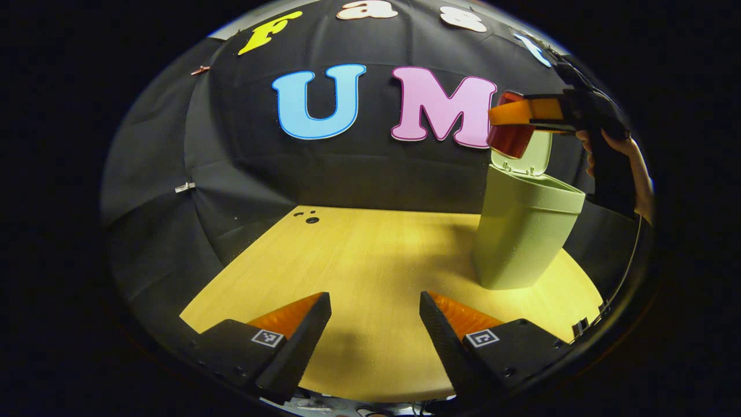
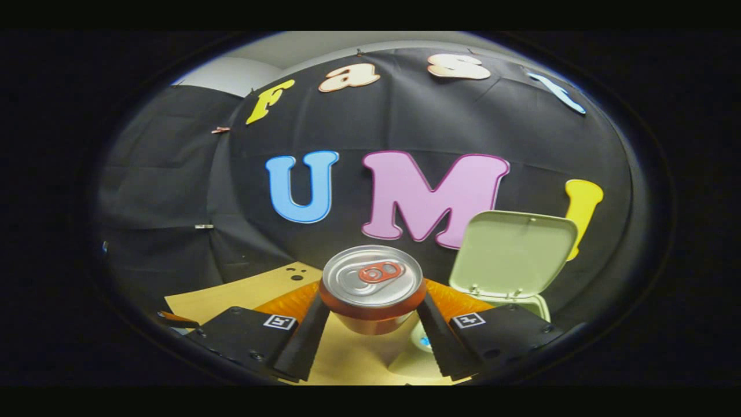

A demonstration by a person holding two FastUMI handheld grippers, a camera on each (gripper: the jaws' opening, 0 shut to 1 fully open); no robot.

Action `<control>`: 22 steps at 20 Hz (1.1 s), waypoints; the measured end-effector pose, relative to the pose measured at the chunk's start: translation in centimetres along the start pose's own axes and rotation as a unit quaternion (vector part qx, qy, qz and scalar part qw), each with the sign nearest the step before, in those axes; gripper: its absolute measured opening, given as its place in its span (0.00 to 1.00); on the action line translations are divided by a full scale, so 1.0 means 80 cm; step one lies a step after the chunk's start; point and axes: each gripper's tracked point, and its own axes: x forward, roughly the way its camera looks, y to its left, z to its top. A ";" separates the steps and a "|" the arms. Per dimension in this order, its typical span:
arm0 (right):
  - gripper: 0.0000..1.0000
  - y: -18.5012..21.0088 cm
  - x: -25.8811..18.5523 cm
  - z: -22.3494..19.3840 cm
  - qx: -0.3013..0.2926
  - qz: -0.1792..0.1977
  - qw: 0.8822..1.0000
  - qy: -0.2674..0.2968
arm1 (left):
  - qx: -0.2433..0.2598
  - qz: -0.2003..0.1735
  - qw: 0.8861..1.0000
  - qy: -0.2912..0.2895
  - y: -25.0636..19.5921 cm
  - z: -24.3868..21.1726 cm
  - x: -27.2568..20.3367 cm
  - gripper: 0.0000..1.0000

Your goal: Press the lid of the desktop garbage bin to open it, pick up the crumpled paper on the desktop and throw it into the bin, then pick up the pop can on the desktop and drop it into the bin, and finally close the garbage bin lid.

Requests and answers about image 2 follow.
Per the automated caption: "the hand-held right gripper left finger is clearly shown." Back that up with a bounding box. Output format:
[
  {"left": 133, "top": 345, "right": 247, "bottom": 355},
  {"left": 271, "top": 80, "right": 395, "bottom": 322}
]
[{"left": 185, "top": 282, "right": 331, "bottom": 383}]

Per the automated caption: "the orange pop can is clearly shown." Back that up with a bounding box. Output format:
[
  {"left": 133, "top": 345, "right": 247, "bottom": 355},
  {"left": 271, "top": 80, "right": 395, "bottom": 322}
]
[{"left": 318, "top": 244, "right": 428, "bottom": 336}]

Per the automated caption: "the green desktop garbage bin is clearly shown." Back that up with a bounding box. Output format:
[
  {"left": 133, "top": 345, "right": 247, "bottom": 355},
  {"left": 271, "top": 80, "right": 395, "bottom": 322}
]
[{"left": 387, "top": 210, "right": 579, "bottom": 381}]

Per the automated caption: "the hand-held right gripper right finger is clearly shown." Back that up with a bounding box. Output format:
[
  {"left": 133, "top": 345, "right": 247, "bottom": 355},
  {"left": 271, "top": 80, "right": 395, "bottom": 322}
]
[{"left": 416, "top": 279, "right": 566, "bottom": 382}]

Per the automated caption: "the black backdrop cloth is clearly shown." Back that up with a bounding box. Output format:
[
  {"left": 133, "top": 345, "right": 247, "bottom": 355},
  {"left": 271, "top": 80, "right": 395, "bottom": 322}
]
[{"left": 96, "top": 46, "right": 637, "bottom": 325}]

